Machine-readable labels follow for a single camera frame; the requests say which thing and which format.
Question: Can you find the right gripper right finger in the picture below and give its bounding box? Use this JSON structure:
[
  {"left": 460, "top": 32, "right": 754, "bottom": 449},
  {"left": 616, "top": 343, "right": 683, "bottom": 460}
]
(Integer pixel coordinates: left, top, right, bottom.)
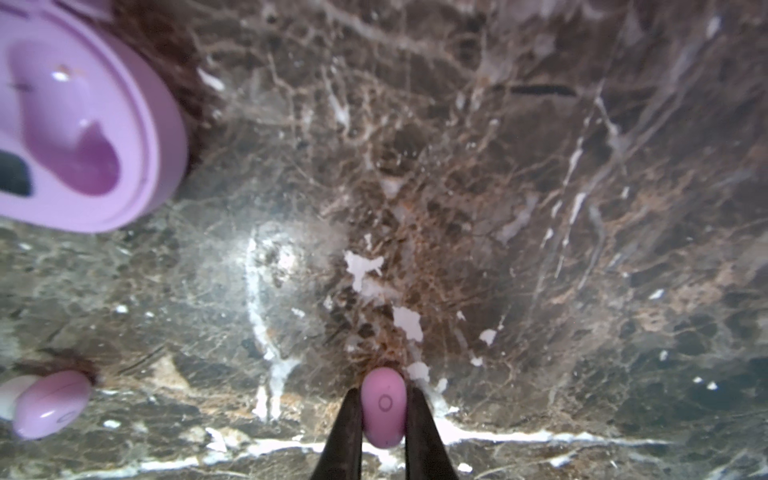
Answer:
[{"left": 405, "top": 386, "right": 459, "bottom": 480}]

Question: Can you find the pink earbud charging case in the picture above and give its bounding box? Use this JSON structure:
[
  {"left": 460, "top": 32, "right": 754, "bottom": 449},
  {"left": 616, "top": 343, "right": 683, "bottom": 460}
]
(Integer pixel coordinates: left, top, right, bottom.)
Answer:
[{"left": 1, "top": 1, "right": 188, "bottom": 233}]

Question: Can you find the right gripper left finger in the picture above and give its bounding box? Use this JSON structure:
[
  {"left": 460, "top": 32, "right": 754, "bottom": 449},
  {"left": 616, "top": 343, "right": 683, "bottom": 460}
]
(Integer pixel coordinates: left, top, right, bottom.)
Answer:
[{"left": 310, "top": 388, "right": 363, "bottom": 480}]

